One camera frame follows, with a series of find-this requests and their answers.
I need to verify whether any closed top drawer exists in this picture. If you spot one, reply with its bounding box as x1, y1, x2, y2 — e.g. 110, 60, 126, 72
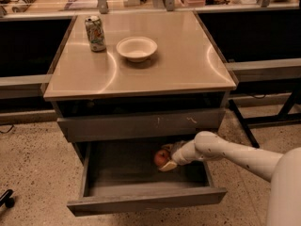
57, 108, 225, 143

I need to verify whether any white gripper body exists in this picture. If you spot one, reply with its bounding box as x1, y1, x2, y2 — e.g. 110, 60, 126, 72
170, 140, 197, 166

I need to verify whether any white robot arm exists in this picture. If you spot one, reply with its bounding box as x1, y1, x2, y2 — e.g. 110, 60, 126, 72
154, 131, 301, 226

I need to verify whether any green white soda can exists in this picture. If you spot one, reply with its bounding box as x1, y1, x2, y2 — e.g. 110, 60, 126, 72
85, 15, 106, 52

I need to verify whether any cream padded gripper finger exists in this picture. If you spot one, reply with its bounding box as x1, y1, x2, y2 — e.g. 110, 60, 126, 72
162, 140, 185, 153
159, 160, 177, 172

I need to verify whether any grey metal drawer cabinet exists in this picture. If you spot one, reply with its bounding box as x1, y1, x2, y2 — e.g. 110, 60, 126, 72
42, 10, 238, 166

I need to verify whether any open middle drawer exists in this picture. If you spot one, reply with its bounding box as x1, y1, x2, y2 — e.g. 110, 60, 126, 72
68, 137, 227, 217

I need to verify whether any red apple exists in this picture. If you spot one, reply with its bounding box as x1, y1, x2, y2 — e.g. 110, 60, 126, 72
153, 149, 170, 168

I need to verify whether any black chair caster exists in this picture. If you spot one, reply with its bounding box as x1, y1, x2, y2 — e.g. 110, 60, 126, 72
0, 189, 15, 208

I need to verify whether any white paper bowl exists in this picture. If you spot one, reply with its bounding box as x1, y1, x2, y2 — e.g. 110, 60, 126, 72
116, 37, 158, 62

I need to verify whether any black table leg frame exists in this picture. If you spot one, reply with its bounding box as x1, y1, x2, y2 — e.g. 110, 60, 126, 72
229, 89, 301, 148

